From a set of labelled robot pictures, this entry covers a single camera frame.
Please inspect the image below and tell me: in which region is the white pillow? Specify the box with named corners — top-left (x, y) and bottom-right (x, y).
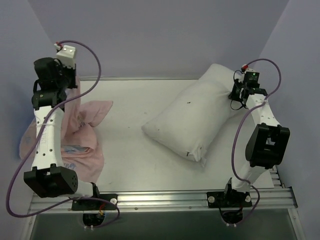
top-left (141, 64), bottom-right (241, 166)

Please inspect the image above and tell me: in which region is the blue pink printed pillowcase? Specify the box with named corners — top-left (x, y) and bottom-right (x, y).
top-left (18, 74), bottom-right (114, 185)

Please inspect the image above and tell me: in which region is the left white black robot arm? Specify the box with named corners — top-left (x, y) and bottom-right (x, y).
top-left (23, 57), bottom-right (101, 210)

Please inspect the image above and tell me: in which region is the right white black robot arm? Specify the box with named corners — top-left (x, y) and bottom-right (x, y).
top-left (222, 79), bottom-right (290, 207)

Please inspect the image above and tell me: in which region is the thin black wire loop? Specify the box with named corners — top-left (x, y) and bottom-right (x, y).
top-left (229, 97), bottom-right (248, 111)

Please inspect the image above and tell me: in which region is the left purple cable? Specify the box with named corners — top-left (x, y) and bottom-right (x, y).
top-left (5, 39), bottom-right (120, 229)

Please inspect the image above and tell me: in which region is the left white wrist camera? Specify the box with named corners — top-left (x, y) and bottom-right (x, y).
top-left (56, 45), bottom-right (77, 70)

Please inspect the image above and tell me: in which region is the back aluminium rail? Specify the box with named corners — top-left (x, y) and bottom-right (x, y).
top-left (78, 76), bottom-right (203, 82)

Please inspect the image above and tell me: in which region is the aluminium rail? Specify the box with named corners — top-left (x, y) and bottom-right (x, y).
top-left (78, 76), bottom-right (203, 82)
top-left (27, 186), bottom-right (299, 215)
top-left (269, 166), bottom-right (286, 189)

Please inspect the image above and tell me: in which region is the right side aluminium rail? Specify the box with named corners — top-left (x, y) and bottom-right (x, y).
top-left (269, 166), bottom-right (286, 189)

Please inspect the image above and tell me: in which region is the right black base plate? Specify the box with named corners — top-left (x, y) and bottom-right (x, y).
top-left (206, 191), bottom-right (253, 209)

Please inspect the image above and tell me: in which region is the front aluminium rail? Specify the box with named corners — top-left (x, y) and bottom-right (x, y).
top-left (27, 186), bottom-right (299, 215)

